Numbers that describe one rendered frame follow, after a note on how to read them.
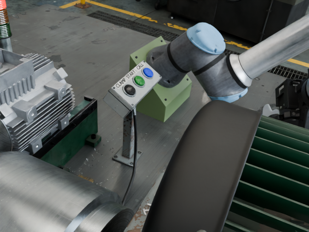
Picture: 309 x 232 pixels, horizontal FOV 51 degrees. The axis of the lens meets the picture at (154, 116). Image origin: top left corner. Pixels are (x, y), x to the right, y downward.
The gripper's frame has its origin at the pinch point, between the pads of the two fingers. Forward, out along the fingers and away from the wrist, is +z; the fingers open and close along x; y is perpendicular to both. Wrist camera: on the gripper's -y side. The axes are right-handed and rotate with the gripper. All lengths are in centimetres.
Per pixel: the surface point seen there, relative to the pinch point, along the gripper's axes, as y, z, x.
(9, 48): 29, 29, 75
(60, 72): 11, 3, 51
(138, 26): 205, 272, 38
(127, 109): 3.2, 3.2, 34.2
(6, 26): 33, 22, 75
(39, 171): -16, -25, 44
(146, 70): 16.0, 7.2, 30.5
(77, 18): 85, 91, 69
